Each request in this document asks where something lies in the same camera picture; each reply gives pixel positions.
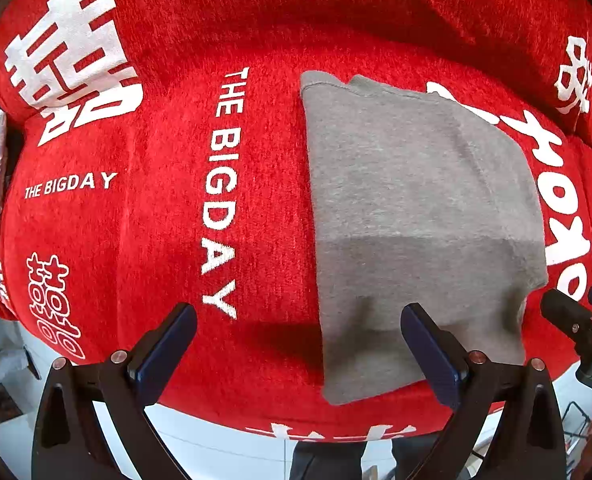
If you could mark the person's dark pants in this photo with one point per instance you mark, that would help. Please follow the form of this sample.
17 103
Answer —
326 460

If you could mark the grey sweater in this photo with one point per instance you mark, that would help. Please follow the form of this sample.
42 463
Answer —
416 210

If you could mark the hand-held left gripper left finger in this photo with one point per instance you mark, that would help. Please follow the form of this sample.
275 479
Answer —
163 355

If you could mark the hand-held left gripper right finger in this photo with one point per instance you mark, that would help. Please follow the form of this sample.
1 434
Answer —
432 355

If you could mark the red printed blanket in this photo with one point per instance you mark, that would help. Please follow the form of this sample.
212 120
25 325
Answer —
151 160

